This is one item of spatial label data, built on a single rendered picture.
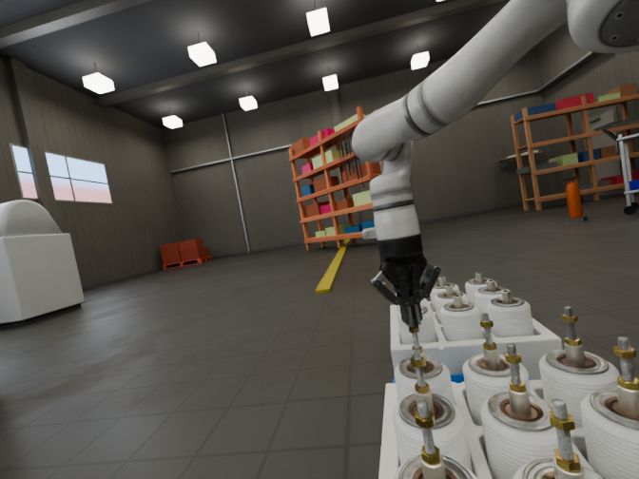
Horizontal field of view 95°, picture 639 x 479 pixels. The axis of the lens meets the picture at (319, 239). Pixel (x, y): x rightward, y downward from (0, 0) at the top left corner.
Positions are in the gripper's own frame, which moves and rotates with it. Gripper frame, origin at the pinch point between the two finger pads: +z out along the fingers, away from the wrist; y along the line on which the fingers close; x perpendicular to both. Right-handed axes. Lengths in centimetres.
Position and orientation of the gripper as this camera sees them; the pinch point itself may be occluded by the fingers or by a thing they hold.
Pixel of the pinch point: (411, 314)
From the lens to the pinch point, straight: 56.4
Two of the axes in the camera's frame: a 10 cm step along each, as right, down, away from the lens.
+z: 1.8, 9.8, 0.5
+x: -1.5, -0.2, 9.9
